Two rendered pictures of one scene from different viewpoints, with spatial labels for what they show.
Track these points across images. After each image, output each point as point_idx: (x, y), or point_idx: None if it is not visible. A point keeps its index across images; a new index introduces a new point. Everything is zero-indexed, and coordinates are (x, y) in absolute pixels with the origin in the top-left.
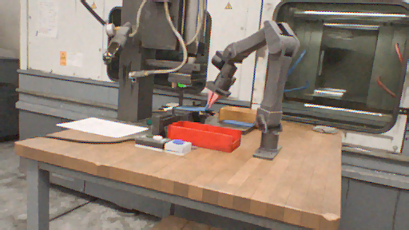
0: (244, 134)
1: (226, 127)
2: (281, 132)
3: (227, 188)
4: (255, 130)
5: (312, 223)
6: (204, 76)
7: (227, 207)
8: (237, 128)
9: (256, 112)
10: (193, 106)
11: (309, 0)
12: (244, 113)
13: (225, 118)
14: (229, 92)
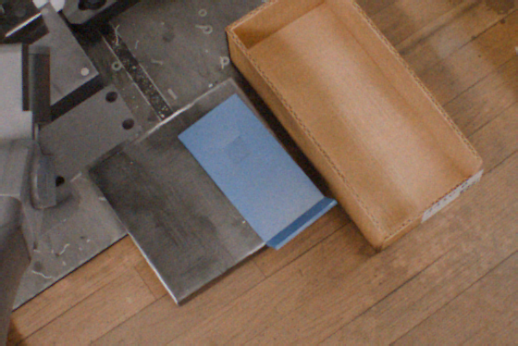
0: (178, 305)
1: (134, 221)
2: (404, 314)
3: None
4: (300, 244)
5: None
6: (8, 42)
7: None
8: (174, 251)
9: (418, 91)
10: (55, 43)
11: None
12: (302, 130)
13: (247, 74)
14: (63, 211)
